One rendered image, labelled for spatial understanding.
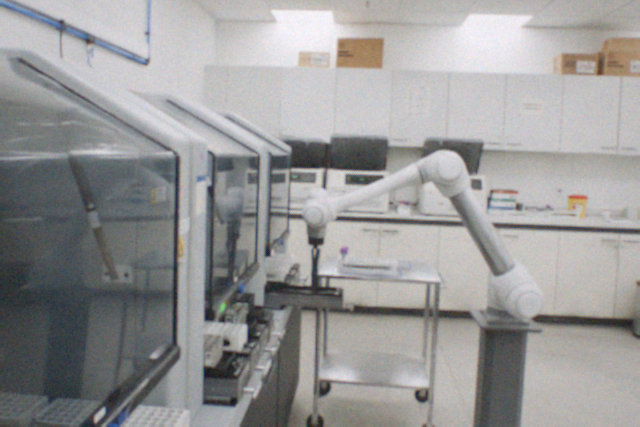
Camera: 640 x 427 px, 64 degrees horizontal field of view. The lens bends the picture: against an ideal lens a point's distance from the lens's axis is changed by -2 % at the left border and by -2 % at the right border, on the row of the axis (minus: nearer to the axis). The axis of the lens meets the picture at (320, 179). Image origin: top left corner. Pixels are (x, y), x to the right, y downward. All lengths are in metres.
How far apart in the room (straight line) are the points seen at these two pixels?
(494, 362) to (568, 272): 2.58
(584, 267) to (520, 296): 2.86
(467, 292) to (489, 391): 2.31
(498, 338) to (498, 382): 0.20
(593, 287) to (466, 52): 2.44
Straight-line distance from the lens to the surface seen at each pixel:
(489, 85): 4.99
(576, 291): 5.04
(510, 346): 2.48
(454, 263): 4.70
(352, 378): 2.80
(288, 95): 4.90
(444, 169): 2.05
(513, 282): 2.21
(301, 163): 5.04
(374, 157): 4.92
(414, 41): 5.30
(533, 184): 5.43
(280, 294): 2.28
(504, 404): 2.58
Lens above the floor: 1.41
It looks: 3 degrees down
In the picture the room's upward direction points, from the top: 2 degrees clockwise
